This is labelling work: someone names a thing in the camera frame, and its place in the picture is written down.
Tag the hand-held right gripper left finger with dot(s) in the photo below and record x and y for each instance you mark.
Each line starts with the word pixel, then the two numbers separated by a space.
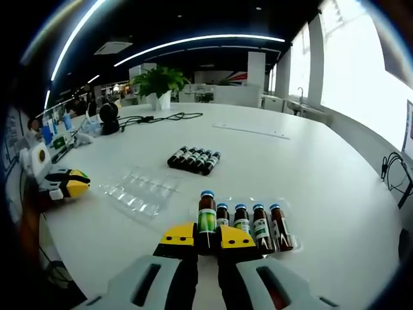
pixel 166 274

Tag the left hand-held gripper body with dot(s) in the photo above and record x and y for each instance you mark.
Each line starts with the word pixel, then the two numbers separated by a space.
pixel 34 168

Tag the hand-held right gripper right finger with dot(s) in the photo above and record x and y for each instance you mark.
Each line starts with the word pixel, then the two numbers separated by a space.
pixel 251 277

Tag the clear plastic box tray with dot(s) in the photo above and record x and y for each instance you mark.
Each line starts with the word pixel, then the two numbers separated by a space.
pixel 138 193
pixel 297 239

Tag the green white small box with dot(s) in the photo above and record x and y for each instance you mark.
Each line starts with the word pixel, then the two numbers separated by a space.
pixel 59 142

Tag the black flat bar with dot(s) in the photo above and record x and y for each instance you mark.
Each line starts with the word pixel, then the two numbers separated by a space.
pixel 63 152

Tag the white crumpled paper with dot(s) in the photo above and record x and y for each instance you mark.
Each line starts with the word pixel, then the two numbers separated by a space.
pixel 82 140

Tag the bluish plastic bag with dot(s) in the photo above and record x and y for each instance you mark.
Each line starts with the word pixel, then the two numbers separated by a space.
pixel 93 130

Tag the ceiling light strip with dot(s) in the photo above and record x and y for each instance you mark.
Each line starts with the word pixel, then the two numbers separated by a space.
pixel 47 100
pixel 92 79
pixel 75 32
pixel 200 38

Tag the black round desk device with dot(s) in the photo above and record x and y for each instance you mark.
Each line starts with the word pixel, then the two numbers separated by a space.
pixel 109 117

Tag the green plant in white pot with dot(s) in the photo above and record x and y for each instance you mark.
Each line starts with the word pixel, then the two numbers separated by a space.
pixel 161 80

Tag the ceiling air vent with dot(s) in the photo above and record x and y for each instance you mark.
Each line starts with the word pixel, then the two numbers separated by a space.
pixel 113 47

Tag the black stand leg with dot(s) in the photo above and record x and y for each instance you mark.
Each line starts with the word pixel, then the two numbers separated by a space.
pixel 405 193

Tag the white sink counter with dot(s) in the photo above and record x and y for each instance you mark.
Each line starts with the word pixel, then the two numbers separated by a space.
pixel 306 108

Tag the row of white office desks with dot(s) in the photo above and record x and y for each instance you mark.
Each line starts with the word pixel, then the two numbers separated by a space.
pixel 232 95

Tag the metal sink faucet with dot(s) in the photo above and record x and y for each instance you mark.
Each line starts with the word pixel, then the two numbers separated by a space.
pixel 301 97

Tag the open laptop screen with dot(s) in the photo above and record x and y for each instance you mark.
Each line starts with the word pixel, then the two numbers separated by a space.
pixel 409 126

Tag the wall poster with blue lines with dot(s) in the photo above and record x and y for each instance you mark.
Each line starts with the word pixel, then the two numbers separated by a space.
pixel 13 135

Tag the red white wall banner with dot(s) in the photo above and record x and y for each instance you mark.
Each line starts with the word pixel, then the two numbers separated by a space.
pixel 238 77

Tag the black wall monitor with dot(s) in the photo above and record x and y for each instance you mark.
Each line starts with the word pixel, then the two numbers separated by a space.
pixel 398 61

